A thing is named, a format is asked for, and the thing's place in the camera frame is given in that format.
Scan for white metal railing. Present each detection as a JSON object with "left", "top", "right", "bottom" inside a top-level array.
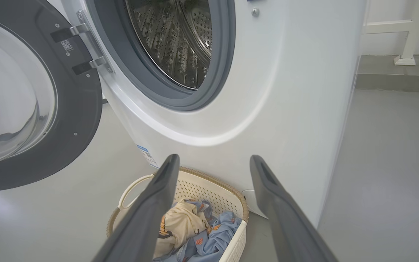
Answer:
[{"left": 362, "top": 0, "right": 419, "bottom": 66}]

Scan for cream perforated laundry basket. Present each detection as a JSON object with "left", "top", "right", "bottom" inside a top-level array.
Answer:
[{"left": 107, "top": 166, "right": 249, "bottom": 262}]

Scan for round white filter cover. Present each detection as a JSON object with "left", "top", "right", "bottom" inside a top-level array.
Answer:
[{"left": 242, "top": 189, "right": 268, "bottom": 219}]

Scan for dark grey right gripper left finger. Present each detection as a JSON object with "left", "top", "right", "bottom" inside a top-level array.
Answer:
[{"left": 92, "top": 154, "right": 180, "bottom": 262}]

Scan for blue patterned garment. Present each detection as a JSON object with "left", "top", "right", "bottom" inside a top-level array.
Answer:
[{"left": 153, "top": 199, "right": 243, "bottom": 262}]

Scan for stainless steel washing machine drum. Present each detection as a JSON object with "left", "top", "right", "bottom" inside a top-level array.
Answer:
[{"left": 125, "top": 0, "right": 213, "bottom": 90}]

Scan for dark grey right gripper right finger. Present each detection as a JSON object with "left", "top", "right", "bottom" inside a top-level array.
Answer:
[{"left": 250, "top": 155, "right": 339, "bottom": 262}]

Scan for white front-load washing machine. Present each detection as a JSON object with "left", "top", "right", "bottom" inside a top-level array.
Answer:
[{"left": 46, "top": 0, "right": 368, "bottom": 228}]

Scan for cream garment with tiger print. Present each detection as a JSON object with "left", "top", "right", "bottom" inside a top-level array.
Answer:
[{"left": 153, "top": 199, "right": 210, "bottom": 259}]

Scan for blue energy label sticker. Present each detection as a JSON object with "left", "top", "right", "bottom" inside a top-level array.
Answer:
[{"left": 136, "top": 145, "right": 159, "bottom": 169}]

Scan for metal washing machine door hinge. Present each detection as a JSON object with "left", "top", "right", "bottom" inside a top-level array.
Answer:
[{"left": 51, "top": 10, "right": 113, "bottom": 75}]

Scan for round black glass washer door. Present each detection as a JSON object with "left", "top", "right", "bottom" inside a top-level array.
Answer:
[{"left": 0, "top": 0, "right": 103, "bottom": 192}]

